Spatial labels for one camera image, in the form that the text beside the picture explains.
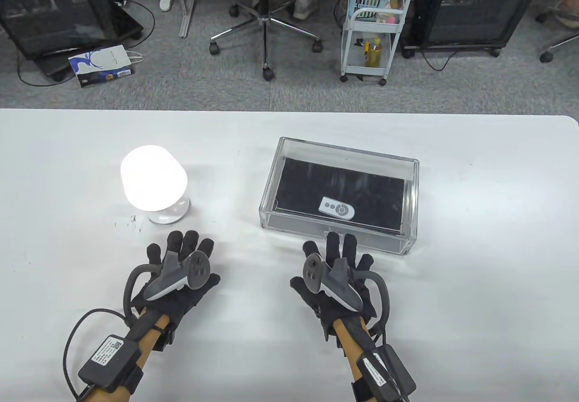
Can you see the person's right hand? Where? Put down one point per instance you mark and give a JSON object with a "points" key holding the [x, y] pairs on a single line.
{"points": [[333, 241]]}

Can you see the person's left hand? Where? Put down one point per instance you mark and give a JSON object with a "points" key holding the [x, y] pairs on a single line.
{"points": [[190, 239]]}

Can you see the white desk lamp remote control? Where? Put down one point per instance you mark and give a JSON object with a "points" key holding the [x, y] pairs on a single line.
{"points": [[335, 207]]}

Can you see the white desk lamp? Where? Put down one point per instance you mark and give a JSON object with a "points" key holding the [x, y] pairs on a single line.
{"points": [[154, 180]]}

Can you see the clear acrylic drawer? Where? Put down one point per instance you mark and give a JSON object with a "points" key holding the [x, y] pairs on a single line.
{"points": [[344, 153]]}

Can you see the person's right forearm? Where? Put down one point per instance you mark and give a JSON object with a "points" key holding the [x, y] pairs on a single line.
{"points": [[353, 338]]}

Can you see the person's left forearm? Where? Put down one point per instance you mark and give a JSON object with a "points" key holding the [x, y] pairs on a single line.
{"points": [[151, 329]]}

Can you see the black drawer liner mat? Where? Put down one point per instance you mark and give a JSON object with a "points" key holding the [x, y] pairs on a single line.
{"points": [[362, 185]]}

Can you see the grey white hand controller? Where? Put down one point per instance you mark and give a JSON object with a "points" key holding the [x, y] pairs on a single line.
{"points": [[174, 282], [339, 289]]}

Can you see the white rolling cart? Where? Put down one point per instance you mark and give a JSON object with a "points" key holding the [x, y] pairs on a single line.
{"points": [[353, 54]]}

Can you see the yellow bottle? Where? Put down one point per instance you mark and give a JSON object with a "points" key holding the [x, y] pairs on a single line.
{"points": [[373, 54]]}

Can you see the white blue paper bag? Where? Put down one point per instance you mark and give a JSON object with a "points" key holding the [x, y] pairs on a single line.
{"points": [[102, 65]]}

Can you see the black office chair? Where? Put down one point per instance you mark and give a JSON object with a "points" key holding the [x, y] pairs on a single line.
{"points": [[267, 22]]}

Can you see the black glass cabinet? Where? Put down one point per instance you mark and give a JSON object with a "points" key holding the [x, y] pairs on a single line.
{"points": [[49, 17], [466, 13]]}

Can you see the grey chair base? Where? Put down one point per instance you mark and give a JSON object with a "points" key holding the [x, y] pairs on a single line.
{"points": [[558, 47]]}

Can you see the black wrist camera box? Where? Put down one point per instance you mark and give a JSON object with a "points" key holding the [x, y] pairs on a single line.
{"points": [[111, 363], [386, 375]]}

